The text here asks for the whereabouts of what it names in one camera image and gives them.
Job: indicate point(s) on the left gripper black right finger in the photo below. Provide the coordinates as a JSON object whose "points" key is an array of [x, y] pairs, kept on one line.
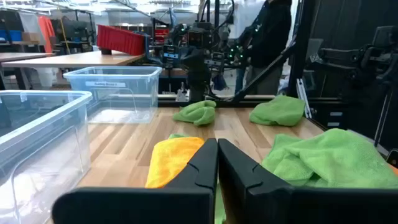
{"points": [[236, 168]]}

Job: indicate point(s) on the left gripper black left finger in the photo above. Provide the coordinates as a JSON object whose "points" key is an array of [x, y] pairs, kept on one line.
{"points": [[205, 168]]}

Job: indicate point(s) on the orange microfiber towel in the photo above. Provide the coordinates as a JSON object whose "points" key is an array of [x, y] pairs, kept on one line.
{"points": [[171, 161], [395, 170]]}

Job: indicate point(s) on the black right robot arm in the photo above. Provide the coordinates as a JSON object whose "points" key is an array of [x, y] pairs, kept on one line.
{"points": [[200, 88]]}

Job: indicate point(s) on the person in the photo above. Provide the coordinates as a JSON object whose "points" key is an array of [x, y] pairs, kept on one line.
{"points": [[267, 37]]}

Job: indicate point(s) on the red plastic bin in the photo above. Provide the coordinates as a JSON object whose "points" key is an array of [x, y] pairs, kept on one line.
{"points": [[119, 40]]}

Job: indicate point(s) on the clear plastic bin with label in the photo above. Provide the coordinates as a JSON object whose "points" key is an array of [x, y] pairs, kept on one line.
{"points": [[118, 93]]}

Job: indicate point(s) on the wooden workshop table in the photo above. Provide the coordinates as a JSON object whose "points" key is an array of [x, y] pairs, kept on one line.
{"points": [[18, 56], [71, 59]]}

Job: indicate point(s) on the white bucket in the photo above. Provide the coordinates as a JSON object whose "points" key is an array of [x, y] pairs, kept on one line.
{"points": [[45, 77]]}

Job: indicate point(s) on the orange hanging garment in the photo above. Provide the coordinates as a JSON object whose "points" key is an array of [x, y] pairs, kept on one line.
{"points": [[46, 31]]}

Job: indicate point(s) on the cardboard box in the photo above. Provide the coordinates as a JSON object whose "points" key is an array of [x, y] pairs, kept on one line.
{"points": [[30, 36]]}

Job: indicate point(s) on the blue storage box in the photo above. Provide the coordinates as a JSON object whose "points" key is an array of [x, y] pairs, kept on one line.
{"points": [[14, 35]]}

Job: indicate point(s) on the silver metal bracket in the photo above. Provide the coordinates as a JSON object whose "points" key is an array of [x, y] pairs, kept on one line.
{"points": [[183, 93]]}

